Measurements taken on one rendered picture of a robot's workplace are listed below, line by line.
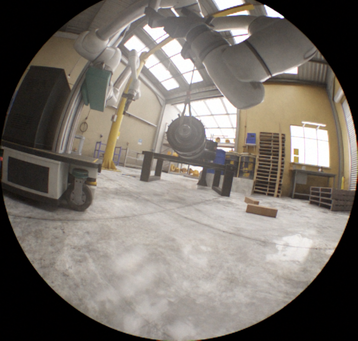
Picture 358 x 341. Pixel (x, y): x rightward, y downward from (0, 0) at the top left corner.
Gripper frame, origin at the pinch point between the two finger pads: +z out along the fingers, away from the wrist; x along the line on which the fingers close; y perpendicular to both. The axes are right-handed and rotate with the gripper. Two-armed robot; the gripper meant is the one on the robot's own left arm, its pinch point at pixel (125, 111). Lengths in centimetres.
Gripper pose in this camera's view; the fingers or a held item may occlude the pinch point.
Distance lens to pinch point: 127.3
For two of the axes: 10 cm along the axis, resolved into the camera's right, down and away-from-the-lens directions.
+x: -5.7, -0.5, 8.2
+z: -1.8, 9.8, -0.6
